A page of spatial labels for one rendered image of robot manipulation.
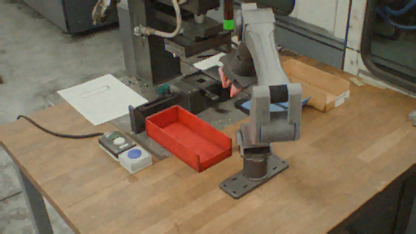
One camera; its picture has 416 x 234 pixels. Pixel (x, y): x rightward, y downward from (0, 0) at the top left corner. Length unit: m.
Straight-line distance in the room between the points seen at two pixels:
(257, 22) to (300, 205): 0.46
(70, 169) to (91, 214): 0.21
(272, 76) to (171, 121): 0.62
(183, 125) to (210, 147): 0.15
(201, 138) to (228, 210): 0.31
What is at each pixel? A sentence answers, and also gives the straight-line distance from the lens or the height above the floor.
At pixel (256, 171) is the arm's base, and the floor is 0.94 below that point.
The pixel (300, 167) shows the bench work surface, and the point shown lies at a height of 0.90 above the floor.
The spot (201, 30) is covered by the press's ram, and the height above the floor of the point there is 1.18.
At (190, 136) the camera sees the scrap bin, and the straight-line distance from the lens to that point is 1.41.
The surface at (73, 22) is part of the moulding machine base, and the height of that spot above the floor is 0.18.
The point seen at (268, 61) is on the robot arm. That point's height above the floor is 1.29.
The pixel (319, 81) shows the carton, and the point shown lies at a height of 0.93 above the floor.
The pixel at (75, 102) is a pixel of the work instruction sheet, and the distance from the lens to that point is 1.68.
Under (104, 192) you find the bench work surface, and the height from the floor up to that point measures 0.90.
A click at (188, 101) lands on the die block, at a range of 1.49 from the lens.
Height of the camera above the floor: 1.70
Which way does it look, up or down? 32 degrees down
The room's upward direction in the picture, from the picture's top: 2 degrees counter-clockwise
